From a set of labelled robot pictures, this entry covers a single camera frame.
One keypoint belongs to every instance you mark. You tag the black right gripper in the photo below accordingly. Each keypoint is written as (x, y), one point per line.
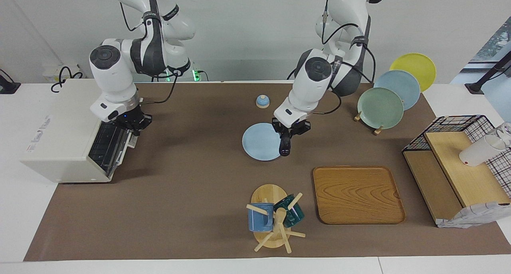
(135, 120)

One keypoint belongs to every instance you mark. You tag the black table clamp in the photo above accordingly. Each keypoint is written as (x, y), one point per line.
(8, 88)

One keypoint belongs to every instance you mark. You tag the brown table mat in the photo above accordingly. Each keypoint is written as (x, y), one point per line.
(191, 210)

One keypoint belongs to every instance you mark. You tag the yellow plate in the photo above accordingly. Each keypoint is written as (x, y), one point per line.
(415, 66)

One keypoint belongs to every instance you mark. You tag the small blue bell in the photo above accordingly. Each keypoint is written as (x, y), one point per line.
(262, 102)

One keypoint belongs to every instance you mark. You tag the clear glass cup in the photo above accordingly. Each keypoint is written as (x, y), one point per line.
(506, 131)

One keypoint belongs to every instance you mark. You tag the blue racked plate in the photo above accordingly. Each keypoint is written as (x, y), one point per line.
(399, 82)

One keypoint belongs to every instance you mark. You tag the grey patterned cloth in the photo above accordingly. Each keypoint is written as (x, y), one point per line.
(471, 216)

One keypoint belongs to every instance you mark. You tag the white toaster oven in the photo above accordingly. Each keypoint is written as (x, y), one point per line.
(56, 126)

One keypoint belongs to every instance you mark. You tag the wooden shelf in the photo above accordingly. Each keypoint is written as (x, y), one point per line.
(471, 178)

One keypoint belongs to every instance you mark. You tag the wooden mug tree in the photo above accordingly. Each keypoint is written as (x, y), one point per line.
(271, 192)

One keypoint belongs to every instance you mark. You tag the white cup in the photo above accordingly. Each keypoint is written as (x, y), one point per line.
(477, 152)

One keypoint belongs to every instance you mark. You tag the dark green mug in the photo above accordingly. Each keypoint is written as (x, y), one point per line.
(294, 216)

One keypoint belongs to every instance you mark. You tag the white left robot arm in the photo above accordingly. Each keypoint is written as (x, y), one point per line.
(315, 86)

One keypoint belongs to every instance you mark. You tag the pale green plate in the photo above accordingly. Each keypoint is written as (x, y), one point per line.
(380, 108)

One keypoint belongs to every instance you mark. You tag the dark purple eggplant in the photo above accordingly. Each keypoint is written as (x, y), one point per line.
(285, 148)

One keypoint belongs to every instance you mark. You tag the light blue plate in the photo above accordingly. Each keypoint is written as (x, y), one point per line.
(259, 142)

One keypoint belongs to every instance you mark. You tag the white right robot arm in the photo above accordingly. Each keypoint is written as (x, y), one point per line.
(115, 78)

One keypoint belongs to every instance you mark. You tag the wooden plate rack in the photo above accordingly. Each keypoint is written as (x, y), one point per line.
(377, 131)

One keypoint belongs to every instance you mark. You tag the blue mug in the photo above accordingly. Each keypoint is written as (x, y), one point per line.
(258, 220)

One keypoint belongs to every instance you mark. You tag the glass oven door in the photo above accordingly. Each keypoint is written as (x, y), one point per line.
(107, 146)

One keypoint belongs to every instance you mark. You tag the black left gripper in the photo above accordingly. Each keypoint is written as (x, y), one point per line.
(295, 129)

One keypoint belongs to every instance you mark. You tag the wooden serving tray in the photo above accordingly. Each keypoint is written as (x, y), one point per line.
(359, 194)

